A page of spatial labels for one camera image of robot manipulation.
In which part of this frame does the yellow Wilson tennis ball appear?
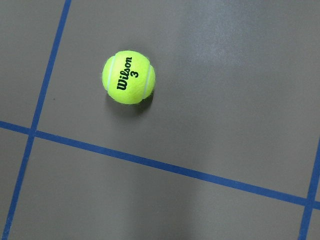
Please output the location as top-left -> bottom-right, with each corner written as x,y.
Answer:
101,50 -> 156,105

